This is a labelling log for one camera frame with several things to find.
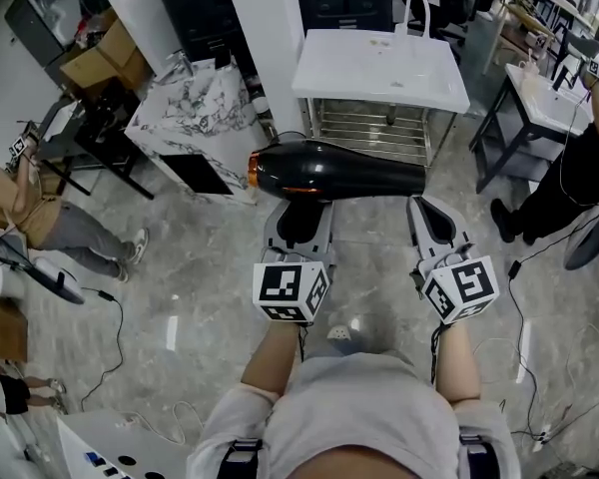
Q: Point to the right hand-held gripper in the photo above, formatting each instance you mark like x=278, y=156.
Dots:
x=466, y=287

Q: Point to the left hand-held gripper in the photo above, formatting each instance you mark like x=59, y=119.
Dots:
x=284, y=287

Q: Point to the black hair dryer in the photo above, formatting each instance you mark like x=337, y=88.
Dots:
x=339, y=170

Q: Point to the white sink basin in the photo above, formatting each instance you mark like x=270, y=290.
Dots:
x=544, y=98
x=369, y=70

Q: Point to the person's left forearm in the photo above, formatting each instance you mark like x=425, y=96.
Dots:
x=272, y=362

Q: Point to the person's right forearm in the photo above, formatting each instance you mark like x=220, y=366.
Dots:
x=458, y=362

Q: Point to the metal wire rack shelf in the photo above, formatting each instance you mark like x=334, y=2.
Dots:
x=369, y=128

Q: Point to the person's white shoe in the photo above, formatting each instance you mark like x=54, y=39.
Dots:
x=338, y=332

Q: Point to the person's blue jeans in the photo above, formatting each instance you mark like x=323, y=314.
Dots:
x=324, y=349

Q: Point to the black metal stand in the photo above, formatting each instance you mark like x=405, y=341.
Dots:
x=499, y=133

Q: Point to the marble pattern cabinet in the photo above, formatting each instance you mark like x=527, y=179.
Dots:
x=194, y=113

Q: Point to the person's white shirt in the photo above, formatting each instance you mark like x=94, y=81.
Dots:
x=359, y=407

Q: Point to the black phone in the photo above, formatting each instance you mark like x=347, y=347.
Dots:
x=222, y=59

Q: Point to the chrome faucet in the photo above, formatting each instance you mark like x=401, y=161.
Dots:
x=179, y=63

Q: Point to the black side table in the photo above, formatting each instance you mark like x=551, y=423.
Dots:
x=105, y=138

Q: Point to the black office chair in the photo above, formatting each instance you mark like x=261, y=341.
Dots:
x=446, y=3

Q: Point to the cardboard box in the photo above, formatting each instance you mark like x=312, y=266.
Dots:
x=110, y=53

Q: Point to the white table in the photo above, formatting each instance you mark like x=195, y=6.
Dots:
x=110, y=442

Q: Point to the glass door cabinet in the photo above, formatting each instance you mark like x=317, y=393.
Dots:
x=50, y=13

